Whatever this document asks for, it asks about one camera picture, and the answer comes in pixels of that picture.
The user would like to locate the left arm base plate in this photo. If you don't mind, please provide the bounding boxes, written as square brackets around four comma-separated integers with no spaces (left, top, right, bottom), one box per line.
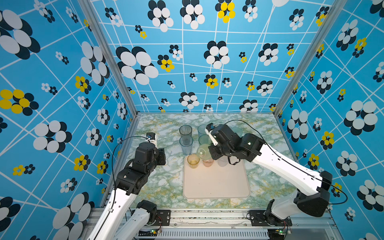
[147,210,172,227]

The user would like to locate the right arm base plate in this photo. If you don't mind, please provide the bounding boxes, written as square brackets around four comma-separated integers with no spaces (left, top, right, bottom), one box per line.
[246,210,293,227]

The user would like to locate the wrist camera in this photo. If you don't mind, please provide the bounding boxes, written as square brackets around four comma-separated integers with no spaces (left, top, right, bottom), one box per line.
[146,132,158,148]
[205,129,218,146]

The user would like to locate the beige plastic tray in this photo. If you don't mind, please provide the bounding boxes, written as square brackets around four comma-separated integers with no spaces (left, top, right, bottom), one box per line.
[183,157,251,199]

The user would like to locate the short pink textured cup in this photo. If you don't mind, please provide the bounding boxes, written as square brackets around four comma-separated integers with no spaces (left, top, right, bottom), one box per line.
[203,159,214,167]

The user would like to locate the short green cup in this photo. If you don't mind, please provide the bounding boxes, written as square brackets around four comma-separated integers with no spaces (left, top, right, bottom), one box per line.
[197,144,212,160]

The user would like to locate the tall light blue faceted tumbler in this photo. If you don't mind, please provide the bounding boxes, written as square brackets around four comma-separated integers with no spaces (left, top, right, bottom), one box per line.
[179,135,194,155]

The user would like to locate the tall grey tumbler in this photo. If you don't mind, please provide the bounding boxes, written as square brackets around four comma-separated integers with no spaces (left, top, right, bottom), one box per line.
[179,125,193,143]

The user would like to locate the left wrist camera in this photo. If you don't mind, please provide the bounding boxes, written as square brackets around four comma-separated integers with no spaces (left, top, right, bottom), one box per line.
[146,132,158,148]

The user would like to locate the tall frosted blue tumbler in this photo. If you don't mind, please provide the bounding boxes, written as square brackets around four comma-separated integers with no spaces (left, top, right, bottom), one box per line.
[198,124,209,137]

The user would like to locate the tall green tumbler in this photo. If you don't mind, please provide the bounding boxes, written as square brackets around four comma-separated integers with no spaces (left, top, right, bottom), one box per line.
[198,135,212,145]

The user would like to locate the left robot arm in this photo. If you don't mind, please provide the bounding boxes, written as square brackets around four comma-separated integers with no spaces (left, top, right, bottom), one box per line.
[88,142,166,240]

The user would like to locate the short yellow cup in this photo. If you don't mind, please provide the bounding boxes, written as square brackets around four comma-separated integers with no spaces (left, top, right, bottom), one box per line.
[187,154,200,169]

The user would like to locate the aluminium front rail frame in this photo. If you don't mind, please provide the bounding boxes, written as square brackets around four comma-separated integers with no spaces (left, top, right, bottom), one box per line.
[80,207,343,240]

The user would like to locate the small green circuit board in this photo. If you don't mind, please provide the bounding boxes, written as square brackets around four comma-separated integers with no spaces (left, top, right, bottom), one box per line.
[138,230,159,237]

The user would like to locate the short clear frosted cup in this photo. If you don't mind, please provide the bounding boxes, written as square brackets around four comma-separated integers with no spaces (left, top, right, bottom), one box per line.
[217,157,229,167]

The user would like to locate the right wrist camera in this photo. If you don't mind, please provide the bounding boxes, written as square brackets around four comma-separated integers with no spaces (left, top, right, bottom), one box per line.
[205,129,218,146]

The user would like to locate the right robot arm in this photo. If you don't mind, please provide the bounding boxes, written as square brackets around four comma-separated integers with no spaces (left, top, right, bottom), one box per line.
[205,123,332,226]

